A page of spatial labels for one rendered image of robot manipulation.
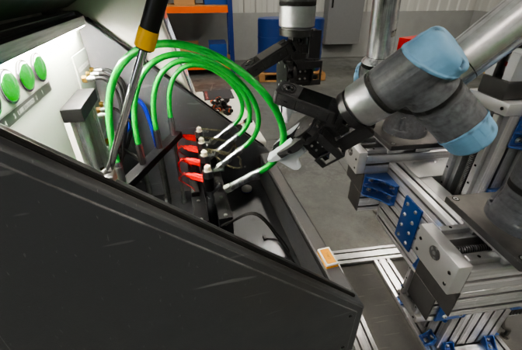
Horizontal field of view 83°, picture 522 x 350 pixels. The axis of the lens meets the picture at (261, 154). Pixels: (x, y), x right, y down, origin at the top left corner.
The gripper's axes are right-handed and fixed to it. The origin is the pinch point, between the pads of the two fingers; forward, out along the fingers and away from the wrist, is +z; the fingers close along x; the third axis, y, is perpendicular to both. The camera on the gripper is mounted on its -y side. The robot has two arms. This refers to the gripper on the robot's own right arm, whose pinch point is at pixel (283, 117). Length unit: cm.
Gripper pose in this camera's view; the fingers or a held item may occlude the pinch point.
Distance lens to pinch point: 72.5
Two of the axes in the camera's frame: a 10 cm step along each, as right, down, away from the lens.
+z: 0.0, 8.7, 5.0
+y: 9.6, -1.3, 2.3
